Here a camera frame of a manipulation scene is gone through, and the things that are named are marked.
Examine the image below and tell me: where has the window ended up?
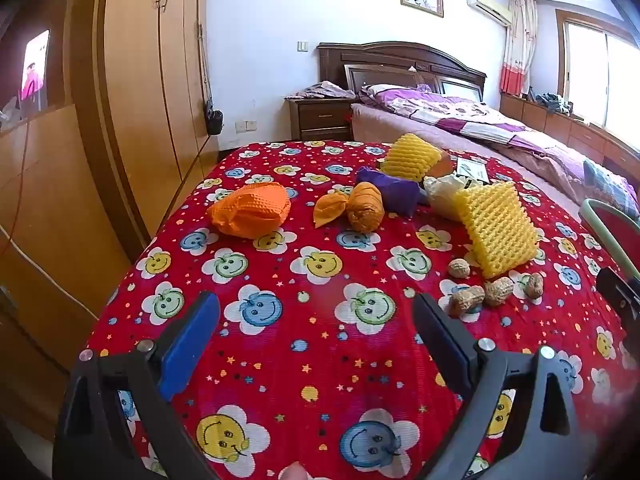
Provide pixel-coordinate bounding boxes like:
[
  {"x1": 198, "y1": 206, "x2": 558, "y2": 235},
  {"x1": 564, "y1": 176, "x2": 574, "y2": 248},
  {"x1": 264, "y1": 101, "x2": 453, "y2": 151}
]
[{"x1": 555, "y1": 9, "x2": 640, "y2": 153}]

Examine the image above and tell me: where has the white and red curtain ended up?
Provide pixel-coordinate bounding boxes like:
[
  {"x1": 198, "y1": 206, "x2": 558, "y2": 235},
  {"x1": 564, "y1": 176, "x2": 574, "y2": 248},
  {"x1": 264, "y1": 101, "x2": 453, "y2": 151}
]
[{"x1": 500, "y1": 0, "x2": 538, "y2": 96}]

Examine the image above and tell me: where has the yellow foam net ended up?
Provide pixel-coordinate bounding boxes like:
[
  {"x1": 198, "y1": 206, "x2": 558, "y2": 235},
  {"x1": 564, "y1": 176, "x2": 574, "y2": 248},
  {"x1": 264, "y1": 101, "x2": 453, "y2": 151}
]
[
  {"x1": 381, "y1": 133, "x2": 443, "y2": 181},
  {"x1": 454, "y1": 181, "x2": 538, "y2": 279}
]

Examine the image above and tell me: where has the red smiley flower tablecloth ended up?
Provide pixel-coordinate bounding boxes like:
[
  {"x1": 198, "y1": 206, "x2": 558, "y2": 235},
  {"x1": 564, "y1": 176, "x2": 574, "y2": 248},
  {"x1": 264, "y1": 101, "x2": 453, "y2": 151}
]
[{"x1": 82, "y1": 140, "x2": 640, "y2": 480}]

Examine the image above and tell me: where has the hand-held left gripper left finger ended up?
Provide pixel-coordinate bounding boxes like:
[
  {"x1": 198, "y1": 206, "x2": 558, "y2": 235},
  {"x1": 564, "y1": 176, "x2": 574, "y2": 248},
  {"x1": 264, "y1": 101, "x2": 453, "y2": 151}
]
[{"x1": 52, "y1": 290, "x2": 223, "y2": 480}]

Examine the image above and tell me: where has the purple floral quilt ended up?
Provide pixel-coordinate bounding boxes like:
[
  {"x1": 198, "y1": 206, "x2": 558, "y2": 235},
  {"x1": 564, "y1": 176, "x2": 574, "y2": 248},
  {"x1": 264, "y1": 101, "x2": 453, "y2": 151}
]
[{"x1": 360, "y1": 82, "x2": 601, "y2": 181}]

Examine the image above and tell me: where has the dark clothes heap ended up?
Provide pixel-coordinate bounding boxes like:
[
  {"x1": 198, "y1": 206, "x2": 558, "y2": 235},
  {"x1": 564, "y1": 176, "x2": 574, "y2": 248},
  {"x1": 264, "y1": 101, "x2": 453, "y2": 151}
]
[{"x1": 535, "y1": 91, "x2": 573, "y2": 115}]

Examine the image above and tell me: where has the twisted orange foam net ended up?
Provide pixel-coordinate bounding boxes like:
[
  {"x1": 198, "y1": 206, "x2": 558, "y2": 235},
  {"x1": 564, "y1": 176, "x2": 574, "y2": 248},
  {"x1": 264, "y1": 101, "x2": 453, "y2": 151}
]
[{"x1": 313, "y1": 181, "x2": 385, "y2": 233}]

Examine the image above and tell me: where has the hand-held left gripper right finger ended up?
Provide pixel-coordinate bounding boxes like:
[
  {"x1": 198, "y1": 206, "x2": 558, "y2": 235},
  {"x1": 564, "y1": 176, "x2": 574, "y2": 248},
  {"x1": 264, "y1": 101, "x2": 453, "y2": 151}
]
[{"x1": 412, "y1": 291, "x2": 596, "y2": 480}]

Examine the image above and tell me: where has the white and teal box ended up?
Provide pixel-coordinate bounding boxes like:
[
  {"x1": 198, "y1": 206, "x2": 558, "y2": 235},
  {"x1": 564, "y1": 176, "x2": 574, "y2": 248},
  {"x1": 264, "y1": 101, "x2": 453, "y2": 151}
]
[{"x1": 450, "y1": 156, "x2": 488, "y2": 183}]

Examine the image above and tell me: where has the white air conditioner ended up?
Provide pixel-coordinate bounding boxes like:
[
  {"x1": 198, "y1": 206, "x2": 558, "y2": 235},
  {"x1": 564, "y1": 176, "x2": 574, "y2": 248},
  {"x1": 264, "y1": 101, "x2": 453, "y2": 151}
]
[{"x1": 466, "y1": 0, "x2": 513, "y2": 26}]

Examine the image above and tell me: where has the blue plaid blanket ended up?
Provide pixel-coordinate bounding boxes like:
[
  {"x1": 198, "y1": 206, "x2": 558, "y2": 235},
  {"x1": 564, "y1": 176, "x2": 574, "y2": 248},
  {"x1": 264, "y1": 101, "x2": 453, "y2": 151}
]
[{"x1": 582, "y1": 159, "x2": 640, "y2": 221}]

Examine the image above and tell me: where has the pink clothes pile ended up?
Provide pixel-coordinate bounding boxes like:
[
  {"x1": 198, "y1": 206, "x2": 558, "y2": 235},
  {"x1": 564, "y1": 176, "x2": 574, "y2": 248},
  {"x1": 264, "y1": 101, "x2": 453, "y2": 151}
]
[{"x1": 285, "y1": 81, "x2": 357, "y2": 102}]

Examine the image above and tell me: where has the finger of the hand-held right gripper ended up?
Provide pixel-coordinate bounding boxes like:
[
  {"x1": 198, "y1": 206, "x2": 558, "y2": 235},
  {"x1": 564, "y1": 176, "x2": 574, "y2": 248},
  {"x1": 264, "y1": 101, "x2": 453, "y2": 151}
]
[{"x1": 596, "y1": 267, "x2": 640, "y2": 322}]

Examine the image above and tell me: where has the bed with pink sheet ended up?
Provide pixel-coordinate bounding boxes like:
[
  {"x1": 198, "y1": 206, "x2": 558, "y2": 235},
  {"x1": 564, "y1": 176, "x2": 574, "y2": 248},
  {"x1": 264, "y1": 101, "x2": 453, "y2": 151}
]
[{"x1": 350, "y1": 102, "x2": 640, "y2": 226}]

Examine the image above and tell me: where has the wooden wardrobe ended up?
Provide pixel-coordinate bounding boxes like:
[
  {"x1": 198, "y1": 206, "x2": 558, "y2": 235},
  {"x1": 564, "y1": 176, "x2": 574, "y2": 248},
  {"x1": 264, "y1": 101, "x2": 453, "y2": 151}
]
[{"x1": 0, "y1": 0, "x2": 221, "y2": 441}]

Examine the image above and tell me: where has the dark wooden nightstand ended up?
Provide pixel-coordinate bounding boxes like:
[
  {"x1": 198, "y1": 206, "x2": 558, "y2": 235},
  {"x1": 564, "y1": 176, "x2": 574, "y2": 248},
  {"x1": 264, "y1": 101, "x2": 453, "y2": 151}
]
[{"x1": 285, "y1": 97, "x2": 357, "y2": 142}]

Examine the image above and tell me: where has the large orange foam net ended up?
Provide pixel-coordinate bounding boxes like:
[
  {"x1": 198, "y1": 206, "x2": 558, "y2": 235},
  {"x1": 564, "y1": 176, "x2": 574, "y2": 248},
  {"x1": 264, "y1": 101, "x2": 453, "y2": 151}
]
[{"x1": 206, "y1": 182, "x2": 292, "y2": 240}]

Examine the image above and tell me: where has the dark wooden headboard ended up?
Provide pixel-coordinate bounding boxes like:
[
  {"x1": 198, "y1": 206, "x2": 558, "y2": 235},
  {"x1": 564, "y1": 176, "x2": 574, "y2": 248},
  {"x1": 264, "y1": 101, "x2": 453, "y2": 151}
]
[{"x1": 316, "y1": 41, "x2": 488, "y2": 106}]

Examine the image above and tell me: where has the red bucket with green rim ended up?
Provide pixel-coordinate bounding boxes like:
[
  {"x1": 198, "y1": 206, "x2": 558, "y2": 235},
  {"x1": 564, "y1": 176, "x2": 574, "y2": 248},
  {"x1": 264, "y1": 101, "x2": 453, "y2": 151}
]
[{"x1": 579, "y1": 198, "x2": 640, "y2": 281}]

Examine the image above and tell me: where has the television screen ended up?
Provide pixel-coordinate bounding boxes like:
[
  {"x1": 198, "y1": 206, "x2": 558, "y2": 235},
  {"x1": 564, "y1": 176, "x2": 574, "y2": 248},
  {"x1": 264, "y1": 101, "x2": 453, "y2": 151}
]
[{"x1": 20, "y1": 29, "x2": 51, "y2": 111}]

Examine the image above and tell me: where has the wooden window cabinet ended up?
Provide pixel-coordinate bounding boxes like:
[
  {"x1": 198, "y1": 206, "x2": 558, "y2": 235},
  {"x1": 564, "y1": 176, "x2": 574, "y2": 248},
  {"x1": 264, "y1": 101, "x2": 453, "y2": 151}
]
[{"x1": 500, "y1": 92, "x2": 640, "y2": 186}]

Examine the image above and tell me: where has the purple foam net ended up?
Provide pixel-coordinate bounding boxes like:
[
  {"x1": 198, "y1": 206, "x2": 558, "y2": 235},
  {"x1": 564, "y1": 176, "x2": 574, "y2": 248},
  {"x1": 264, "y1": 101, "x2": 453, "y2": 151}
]
[{"x1": 356, "y1": 166, "x2": 421, "y2": 218}]

